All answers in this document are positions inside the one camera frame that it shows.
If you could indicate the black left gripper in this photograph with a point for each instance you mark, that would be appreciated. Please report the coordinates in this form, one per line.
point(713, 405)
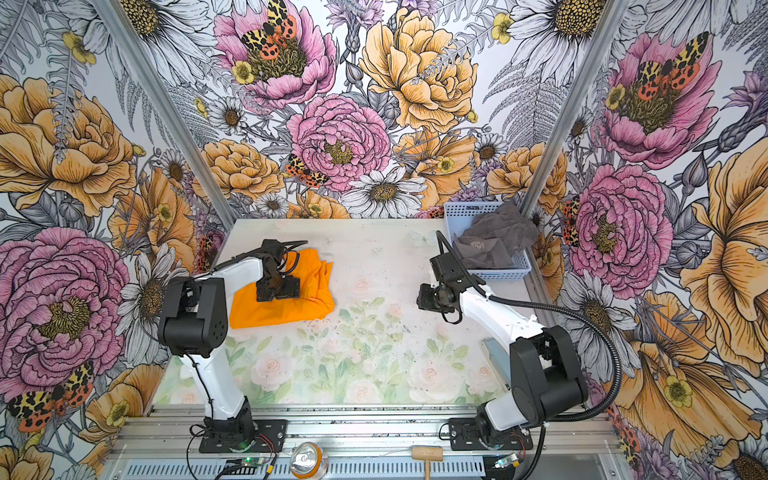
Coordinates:
point(291, 290)

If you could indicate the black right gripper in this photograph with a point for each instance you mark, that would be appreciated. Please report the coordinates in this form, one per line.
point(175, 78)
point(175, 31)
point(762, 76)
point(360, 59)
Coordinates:
point(424, 302)

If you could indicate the orange drawstring shorts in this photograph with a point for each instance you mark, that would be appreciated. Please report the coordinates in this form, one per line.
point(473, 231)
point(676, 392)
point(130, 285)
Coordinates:
point(314, 301)

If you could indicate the grey garment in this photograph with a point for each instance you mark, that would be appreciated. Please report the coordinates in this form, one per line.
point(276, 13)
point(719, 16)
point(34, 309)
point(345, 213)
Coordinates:
point(494, 238)

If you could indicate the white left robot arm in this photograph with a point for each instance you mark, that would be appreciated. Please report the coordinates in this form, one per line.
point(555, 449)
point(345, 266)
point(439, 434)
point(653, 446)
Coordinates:
point(194, 323)

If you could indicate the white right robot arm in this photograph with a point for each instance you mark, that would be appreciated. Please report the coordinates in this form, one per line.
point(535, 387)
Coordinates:
point(545, 379)

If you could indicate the light blue perforated laundry basket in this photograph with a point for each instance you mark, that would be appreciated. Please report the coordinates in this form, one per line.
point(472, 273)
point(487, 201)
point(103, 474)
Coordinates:
point(459, 216)

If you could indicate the small wooden mallet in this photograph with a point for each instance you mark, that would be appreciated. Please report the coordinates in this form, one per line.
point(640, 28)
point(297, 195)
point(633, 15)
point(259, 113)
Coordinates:
point(427, 455)

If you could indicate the orange rimmed tape roll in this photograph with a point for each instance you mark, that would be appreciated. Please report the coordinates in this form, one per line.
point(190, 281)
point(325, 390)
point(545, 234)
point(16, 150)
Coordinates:
point(308, 462)

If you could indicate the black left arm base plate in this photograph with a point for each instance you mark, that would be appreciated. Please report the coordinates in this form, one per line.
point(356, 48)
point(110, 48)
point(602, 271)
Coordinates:
point(247, 436)

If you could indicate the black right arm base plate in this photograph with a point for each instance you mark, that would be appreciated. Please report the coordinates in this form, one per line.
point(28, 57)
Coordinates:
point(474, 434)

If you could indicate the aluminium front rail frame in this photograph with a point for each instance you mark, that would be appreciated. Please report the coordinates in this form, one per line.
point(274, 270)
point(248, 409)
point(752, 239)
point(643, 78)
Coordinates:
point(361, 442)

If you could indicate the aluminium frame corner post left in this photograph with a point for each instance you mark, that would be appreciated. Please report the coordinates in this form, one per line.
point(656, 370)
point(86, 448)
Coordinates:
point(128, 42)

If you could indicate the aluminium frame corner post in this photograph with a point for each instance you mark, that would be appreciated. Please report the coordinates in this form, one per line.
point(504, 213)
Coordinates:
point(128, 42)
point(599, 48)

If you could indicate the aluminium frame corner post right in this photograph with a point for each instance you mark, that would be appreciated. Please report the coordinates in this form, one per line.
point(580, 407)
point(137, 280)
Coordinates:
point(599, 48)

